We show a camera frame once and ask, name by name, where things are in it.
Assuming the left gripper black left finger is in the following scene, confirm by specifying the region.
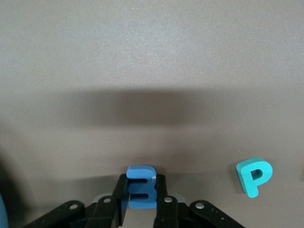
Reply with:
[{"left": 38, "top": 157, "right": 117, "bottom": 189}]
[{"left": 23, "top": 174, "right": 130, "bottom": 228}]

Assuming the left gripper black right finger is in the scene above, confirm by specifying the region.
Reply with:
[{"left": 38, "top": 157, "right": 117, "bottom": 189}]
[{"left": 153, "top": 175, "right": 245, "bottom": 228}]

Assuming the blue foam letter m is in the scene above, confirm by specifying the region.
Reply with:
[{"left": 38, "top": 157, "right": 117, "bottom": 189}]
[{"left": 125, "top": 165, "right": 158, "bottom": 209}]

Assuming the teal foam letter p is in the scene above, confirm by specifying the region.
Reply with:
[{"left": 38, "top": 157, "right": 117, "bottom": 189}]
[{"left": 236, "top": 157, "right": 273, "bottom": 199}]

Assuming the blue plate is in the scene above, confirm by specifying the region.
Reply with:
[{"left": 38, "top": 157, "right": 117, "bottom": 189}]
[{"left": 0, "top": 190, "right": 10, "bottom": 228}]

